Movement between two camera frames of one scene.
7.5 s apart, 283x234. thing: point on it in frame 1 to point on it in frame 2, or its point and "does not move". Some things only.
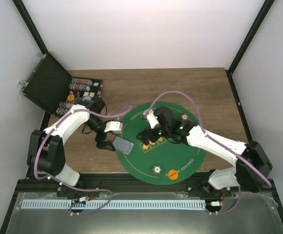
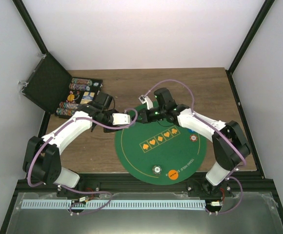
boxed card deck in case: [89, 94] does not move
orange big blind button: [173, 174] does not move
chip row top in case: [78, 81] does not move
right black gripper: [143, 135] to [146, 118]
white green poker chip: [156, 169] does not move
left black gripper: [101, 145] to [109, 130]
